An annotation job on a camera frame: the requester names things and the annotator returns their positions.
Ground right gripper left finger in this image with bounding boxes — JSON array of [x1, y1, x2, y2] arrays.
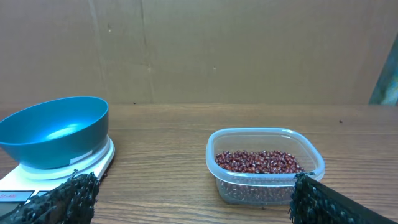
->
[[1, 170, 100, 224]]

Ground red adzuki beans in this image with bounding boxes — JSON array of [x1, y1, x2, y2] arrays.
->
[[215, 150, 304, 174]]

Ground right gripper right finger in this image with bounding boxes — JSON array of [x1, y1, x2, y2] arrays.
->
[[289, 172, 397, 224]]

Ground white digital kitchen scale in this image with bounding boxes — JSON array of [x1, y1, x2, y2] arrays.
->
[[1, 137, 115, 218]]

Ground clear plastic container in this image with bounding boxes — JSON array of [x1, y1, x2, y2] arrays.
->
[[206, 128, 325, 207]]

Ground blue plastic bowl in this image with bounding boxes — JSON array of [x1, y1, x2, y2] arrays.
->
[[1, 96, 109, 169]]

